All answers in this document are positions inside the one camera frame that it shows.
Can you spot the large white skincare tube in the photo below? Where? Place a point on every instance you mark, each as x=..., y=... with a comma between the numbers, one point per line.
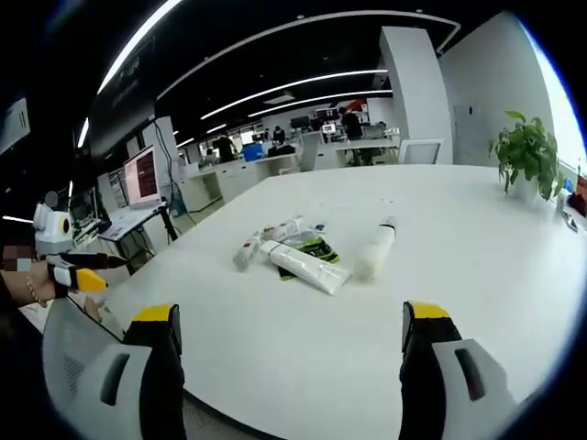
x=305, y=267

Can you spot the white chair back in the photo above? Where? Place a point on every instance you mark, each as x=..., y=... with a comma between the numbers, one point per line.
x=419, y=152

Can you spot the white skincare bottle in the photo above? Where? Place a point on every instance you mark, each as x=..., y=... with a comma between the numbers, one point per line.
x=375, y=252

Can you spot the small standing desk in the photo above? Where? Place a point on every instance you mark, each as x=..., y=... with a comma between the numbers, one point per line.
x=130, y=222

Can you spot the grey mesh office chair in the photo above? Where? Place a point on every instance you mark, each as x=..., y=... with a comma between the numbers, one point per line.
x=69, y=348

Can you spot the green black skincare sachet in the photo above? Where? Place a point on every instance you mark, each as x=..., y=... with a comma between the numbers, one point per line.
x=321, y=249

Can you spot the slim white skincare tube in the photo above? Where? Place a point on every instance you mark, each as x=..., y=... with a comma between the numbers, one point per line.
x=286, y=227

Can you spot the green potted plant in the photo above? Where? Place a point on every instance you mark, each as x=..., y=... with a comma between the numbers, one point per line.
x=527, y=151

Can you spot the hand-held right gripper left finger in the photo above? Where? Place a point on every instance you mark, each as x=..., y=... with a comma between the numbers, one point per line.
x=158, y=366

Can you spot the dark items at table edge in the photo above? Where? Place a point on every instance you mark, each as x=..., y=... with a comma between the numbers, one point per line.
x=571, y=201

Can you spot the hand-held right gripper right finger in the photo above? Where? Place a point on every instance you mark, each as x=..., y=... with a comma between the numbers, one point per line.
x=426, y=366

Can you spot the person's left hand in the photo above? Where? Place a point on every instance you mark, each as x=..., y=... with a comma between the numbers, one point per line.
x=46, y=286

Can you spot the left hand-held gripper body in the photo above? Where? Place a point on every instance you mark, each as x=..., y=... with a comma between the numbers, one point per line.
x=51, y=234

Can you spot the blue box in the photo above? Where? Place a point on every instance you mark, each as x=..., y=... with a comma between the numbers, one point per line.
x=253, y=152

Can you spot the small red-label skincare tube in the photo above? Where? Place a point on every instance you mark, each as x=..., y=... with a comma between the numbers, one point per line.
x=245, y=252

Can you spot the computer monitor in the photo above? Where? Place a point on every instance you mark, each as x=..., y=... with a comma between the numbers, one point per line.
x=142, y=176

